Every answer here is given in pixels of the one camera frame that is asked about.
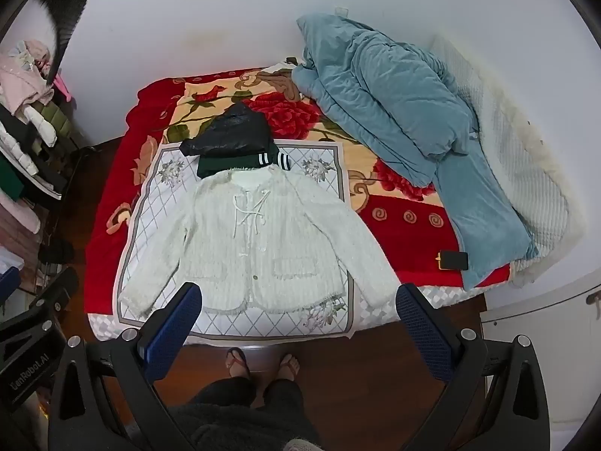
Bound person's foot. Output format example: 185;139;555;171
275;353;301;381
225;348;252;379

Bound person's left foot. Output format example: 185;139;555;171
225;348;252;379

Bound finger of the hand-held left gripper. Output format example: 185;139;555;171
28;267;80;313
0;265;22;302

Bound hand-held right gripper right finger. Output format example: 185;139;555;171
396;284;551;451

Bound white fluffy jacket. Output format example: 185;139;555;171
118;165;402;322

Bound blue duvet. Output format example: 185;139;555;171
292;13;540;291

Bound person's right foot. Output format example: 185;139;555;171
275;353;301;381

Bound white diamond-pattern mat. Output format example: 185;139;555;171
115;141;362;341

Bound green garment with white stripes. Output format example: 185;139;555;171
196;149;293;180

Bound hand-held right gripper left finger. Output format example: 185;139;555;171
47;282;204;451

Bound grey checkered bed sheet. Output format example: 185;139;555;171
88;284;486;341

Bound white quilted pillow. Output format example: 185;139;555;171
429;33;587;287

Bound black shiny jacket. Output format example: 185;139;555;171
179;101;275;158

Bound shelf of folded clothes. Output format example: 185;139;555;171
0;40;90;264

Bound black phone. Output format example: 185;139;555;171
436;251;469;272

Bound person's dark trousers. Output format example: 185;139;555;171
166;376;325;451

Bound white cabinet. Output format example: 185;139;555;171
479;272;601;433

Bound red floral blanket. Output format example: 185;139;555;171
85;67;512;339

